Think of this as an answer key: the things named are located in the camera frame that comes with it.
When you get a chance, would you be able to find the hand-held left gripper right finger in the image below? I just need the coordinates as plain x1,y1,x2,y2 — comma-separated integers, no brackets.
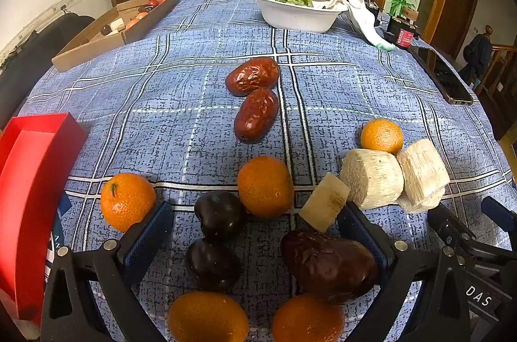
337,200,472,342

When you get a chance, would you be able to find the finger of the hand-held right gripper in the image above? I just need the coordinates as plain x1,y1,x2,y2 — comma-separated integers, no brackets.
480,196,517,236
427,205,478,251

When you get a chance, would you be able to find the dark brown date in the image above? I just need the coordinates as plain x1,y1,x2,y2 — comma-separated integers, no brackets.
280,229,379,305

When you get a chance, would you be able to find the blue white printed packet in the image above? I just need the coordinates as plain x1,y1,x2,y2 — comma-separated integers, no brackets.
44,190,76,287

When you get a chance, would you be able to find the yellowish sugarcane piece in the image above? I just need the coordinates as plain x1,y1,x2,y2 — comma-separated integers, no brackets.
299,172,351,233

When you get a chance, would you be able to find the black chair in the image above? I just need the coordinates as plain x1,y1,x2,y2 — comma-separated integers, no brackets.
0,14,96,116

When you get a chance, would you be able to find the white peeled sugarcane piece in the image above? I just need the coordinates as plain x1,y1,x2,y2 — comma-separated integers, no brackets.
396,138,450,205
398,186,447,214
339,148,405,210

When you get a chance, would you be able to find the red box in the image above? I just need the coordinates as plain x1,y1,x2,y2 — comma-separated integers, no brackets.
0,113,89,327

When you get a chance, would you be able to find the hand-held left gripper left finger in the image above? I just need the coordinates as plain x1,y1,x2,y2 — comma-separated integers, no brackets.
40,200,175,342

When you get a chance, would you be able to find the cardboard box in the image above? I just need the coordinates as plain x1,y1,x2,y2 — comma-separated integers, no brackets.
52,0,178,73

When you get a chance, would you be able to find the white sock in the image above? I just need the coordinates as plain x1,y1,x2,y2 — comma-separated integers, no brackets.
313,0,397,52

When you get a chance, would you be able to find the black smartphone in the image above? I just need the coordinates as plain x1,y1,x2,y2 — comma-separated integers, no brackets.
408,45,474,107

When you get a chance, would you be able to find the black cylinder with red label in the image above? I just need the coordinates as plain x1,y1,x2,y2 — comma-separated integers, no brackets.
386,6,421,51

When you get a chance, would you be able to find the red date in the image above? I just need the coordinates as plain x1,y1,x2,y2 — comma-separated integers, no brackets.
225,58,281,97
233,87,280,144

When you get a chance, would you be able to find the brown wooden door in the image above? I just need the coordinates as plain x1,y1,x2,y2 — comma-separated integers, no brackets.
431,0,481,60

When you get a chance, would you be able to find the blue plaid tablecloth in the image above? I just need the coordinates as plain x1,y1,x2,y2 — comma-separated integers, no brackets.
16,0,517,342

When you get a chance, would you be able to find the small orange with stem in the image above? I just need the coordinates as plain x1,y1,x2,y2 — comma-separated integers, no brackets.
100,173,157,233

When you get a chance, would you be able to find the white bowl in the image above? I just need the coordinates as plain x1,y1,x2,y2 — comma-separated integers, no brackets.
249,0,349,34

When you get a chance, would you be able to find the wooden stair railing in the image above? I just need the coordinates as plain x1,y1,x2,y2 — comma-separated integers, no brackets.
472,43,517,143

